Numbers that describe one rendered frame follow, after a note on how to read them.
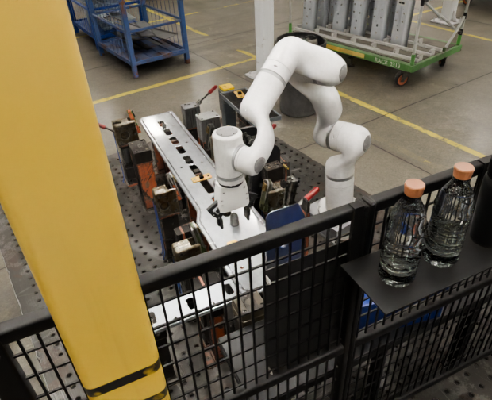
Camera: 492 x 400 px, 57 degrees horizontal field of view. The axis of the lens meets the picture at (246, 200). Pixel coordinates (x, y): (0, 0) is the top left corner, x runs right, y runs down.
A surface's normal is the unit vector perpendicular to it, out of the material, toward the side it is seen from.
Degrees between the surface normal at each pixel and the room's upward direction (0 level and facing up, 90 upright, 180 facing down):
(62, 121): 90
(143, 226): 0
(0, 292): 0
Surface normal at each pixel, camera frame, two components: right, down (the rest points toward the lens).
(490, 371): -0.04, -0.81
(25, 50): 0.43, 0.51
